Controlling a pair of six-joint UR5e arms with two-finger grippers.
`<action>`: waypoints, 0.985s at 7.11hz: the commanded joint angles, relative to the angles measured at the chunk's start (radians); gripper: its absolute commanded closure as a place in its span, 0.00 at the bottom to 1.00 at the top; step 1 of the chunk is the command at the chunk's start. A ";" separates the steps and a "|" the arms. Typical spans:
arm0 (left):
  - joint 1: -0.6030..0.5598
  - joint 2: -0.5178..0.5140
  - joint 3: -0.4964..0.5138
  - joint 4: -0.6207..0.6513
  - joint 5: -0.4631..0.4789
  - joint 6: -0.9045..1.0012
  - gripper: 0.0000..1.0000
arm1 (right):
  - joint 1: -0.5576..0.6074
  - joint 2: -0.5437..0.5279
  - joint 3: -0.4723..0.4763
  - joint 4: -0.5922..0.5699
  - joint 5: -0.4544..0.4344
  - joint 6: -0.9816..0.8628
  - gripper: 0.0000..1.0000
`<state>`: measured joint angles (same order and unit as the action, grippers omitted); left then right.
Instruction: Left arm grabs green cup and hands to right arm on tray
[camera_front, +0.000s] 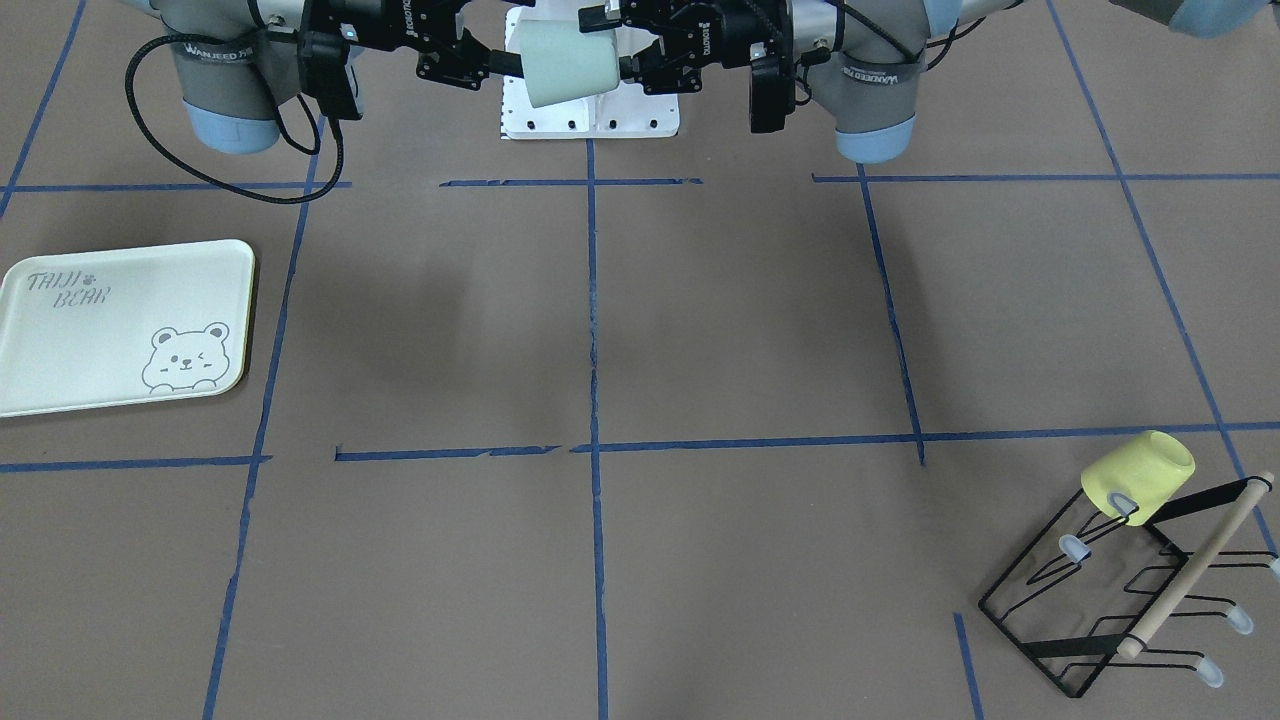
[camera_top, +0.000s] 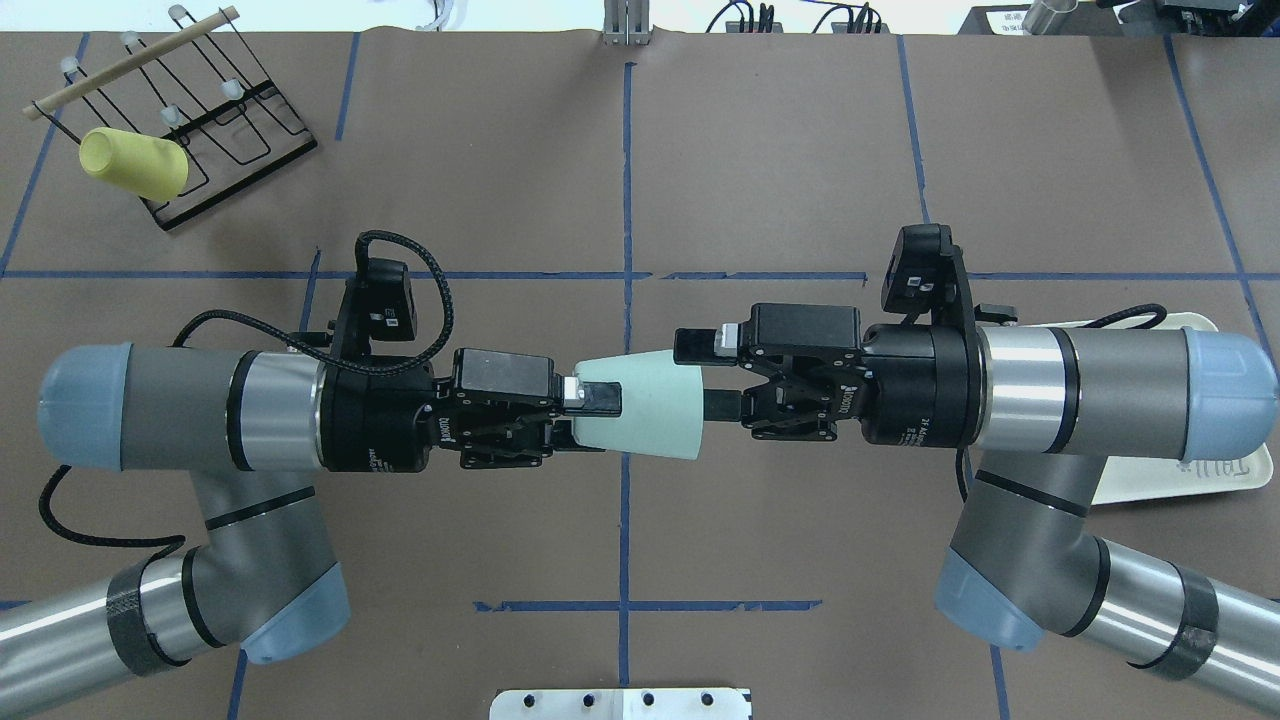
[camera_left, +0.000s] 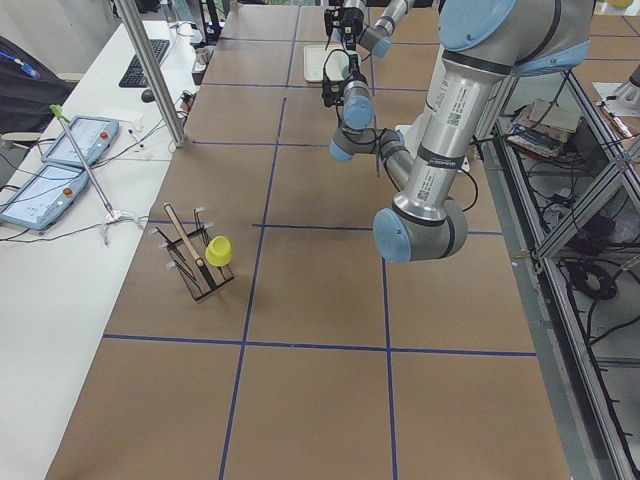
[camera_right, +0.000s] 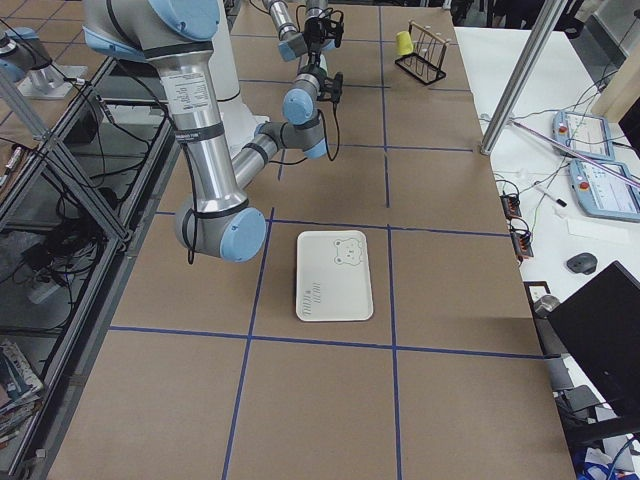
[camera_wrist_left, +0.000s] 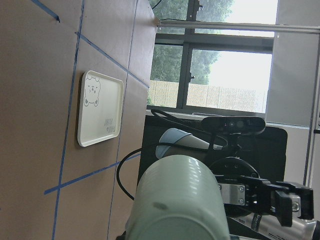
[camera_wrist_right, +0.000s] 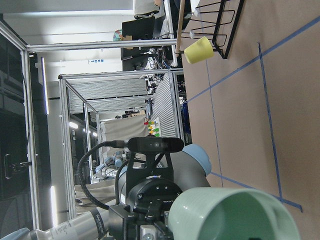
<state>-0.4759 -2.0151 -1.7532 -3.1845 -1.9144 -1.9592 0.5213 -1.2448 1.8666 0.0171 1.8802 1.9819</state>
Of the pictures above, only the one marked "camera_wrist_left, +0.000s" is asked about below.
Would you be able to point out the aluminium frame post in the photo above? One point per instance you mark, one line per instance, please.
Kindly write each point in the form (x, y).
(255, 27)

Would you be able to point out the cream bear tray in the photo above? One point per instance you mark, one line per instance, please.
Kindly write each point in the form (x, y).
(100, 108)

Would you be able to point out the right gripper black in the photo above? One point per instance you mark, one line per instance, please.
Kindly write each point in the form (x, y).
(244, 192)

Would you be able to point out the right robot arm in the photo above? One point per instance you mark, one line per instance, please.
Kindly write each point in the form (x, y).
(178, 142)

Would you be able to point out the black webcam on stand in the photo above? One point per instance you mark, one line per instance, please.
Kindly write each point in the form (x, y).
(233, 127)

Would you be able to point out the light green cup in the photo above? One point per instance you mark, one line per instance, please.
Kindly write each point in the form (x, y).
(177, 198)

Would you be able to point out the black monitor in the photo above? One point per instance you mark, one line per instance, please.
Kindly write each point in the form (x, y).
(266, 152)

